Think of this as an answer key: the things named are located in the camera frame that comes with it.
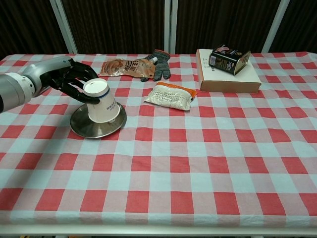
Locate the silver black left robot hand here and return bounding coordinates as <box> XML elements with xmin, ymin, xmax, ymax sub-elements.
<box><xmin>23</xmin><ymin>56</ymin><xmax>100</xmax><ymax>105</ymax></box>

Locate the white paper cup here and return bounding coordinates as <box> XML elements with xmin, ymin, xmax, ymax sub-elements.
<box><xmin>83</xmin><ymin>78</ymin><xmax>121</xmax><ymax>124</ymax></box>

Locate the silver metal plate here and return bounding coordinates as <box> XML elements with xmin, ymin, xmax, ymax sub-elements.
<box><xmin>70</xmin><ymin>99</ymin><xmax>127</xmax><ymax>139</ymax></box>

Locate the dark fabric partition panel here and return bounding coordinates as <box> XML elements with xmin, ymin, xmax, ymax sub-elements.
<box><xmin>262</xmin><ymin>0</ymin><xmax>317</xmax><ymax>54</ymax></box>
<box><xmin>170</xmin><ymin>0</ymin><xmax>290</xmax><ymax>54</ymax></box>
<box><xmin>49</xmin><ymin>0</ymin><xmax>172</xmax><ymax>55</ymax></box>
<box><xmin>0</xmin><ymin>0</ymin><xmax>79</xmax><ymax>60</ymax></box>

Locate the orange spout pouch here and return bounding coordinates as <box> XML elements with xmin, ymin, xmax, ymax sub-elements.
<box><xmin>99</xmin><ymin>57</ymin><xmax>157</xmax><ymax>79</ymax></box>

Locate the gray knit glove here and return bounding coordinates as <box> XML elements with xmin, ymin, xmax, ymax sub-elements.
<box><xmin>140</xmin><ymin>49</ymin><xmax>172</xmax><ymax>82</ymax></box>

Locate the white powder packet orange edge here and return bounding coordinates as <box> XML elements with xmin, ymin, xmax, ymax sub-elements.
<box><xmin>144</xmin><ymin>81</ymin><xmax>198</xmax><ymax>112</ymax></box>

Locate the red white checkered tablecloth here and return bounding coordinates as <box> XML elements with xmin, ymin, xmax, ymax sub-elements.
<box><xmin>0</xmin><ymin>52</ymin><xmax>317</xmax><ymax>228</ymax></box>

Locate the black tin can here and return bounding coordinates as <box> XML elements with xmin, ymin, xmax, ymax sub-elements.
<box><xmin>209</xmin><ymin>44</ymin><xmax>251</xmax><ymax>75</ymax></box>

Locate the white book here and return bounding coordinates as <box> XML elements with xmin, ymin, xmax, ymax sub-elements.
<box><xmin>196</xmin><ymin>49</ymin><xmax>262</xmax><ymax>94</ymax></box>

